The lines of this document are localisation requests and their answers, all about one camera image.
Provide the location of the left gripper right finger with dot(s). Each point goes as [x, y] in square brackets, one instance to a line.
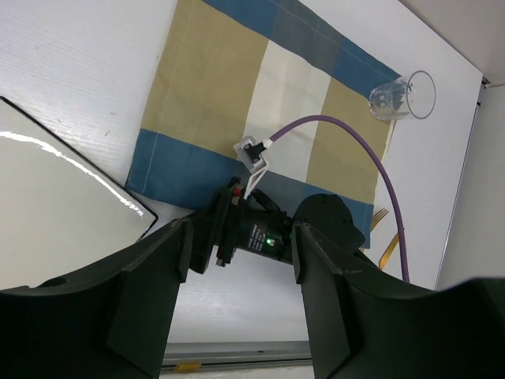
[363, 323]

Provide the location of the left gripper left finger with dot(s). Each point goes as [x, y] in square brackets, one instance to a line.
[110, 319]

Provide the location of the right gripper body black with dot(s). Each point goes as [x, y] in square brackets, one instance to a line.
[241, 217]

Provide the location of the square white plate dark rim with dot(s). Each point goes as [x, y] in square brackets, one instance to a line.
[59, 212]

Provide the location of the blue beige white cloth placemat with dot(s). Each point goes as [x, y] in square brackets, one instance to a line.
[235, 69]

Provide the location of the clear plastic cup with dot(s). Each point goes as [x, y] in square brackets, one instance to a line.
[410, 96]

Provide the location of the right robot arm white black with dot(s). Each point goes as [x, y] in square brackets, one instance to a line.
[331, 217]

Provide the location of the gold knife green handle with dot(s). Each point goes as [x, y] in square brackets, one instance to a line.
[388, 252]

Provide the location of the front aluminium rail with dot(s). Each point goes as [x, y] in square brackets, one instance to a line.
[236, 352]

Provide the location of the aluminium rail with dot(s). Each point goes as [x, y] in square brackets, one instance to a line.
[236, 352]
[484, 86]

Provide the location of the gold fork green handle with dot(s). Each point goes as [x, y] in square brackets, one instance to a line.
[377, 217]

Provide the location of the right side aluminium rail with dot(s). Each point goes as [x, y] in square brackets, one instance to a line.
[484, 86]

